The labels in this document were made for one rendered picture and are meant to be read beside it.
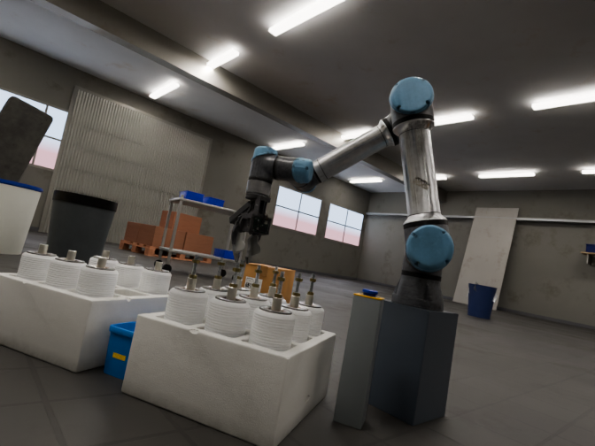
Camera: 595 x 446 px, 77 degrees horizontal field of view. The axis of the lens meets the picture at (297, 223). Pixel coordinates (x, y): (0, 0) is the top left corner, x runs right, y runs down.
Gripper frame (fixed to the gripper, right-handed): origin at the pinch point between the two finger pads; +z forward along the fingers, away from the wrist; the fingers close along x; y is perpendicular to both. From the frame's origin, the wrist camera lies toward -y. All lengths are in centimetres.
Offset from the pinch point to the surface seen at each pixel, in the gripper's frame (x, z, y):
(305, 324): 2.5, 12.4, 31.7
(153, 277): -18.0, 11.3, -22.1
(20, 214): -48, 2, -270
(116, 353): -30.5, 28.8, -0.1
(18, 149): -61, -72, -462
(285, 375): -10.7, 19.9, 43.4
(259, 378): -13.5, 21.8, 39.1
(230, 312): -16.1, 11.5, 27.3
